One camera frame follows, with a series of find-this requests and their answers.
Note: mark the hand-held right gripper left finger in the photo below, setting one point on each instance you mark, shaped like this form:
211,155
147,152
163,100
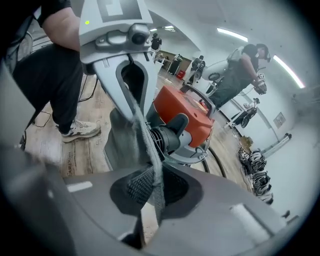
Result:
87,200

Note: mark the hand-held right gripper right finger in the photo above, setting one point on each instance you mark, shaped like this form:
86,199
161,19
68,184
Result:
225,212

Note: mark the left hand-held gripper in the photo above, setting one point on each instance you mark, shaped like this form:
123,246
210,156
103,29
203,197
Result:
112,30

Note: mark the person's left forearm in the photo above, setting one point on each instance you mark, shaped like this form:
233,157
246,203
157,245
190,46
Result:
62,27

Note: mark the red crate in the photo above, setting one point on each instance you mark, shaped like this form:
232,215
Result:
181,74

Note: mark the red teal vacuum cleaner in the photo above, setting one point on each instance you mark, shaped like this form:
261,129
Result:
180,107

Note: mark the long ceiling light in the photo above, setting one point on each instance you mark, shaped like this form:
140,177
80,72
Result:
232,34
169,26
288,71

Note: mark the person's left shoe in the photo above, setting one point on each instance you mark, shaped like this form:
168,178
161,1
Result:
80,131

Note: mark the person's black trousers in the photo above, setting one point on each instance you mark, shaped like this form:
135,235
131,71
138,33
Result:
50,82

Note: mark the person's black white t-shirt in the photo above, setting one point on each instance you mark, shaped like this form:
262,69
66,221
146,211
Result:
53,10

